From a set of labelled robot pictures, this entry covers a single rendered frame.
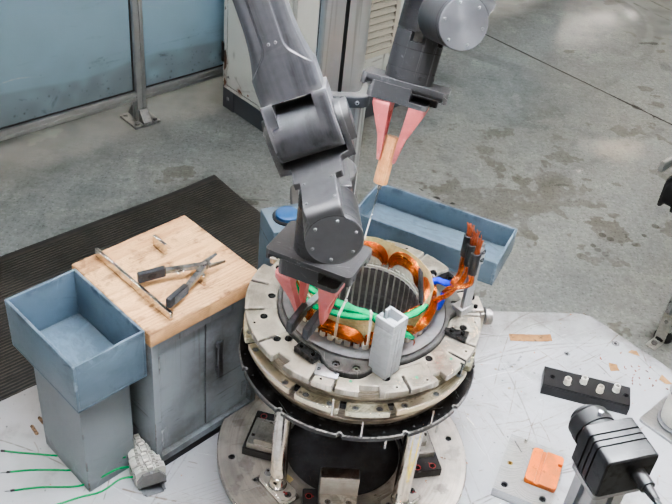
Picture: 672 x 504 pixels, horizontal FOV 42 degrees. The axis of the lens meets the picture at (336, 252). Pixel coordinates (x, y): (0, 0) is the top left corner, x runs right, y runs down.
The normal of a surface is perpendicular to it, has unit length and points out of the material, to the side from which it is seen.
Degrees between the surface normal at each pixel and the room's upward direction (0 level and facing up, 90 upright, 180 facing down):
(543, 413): 0
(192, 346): 90
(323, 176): 22
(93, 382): 90
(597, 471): 90
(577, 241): 0
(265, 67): 74
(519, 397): 0
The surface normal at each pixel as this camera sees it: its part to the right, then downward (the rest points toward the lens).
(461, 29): 0.29, 0.38
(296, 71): 0.00, 0.37
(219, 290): 0.09, -0.79
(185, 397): 0.70, 0.48
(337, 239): 0.07, 0.60
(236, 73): -0.73, 0.36
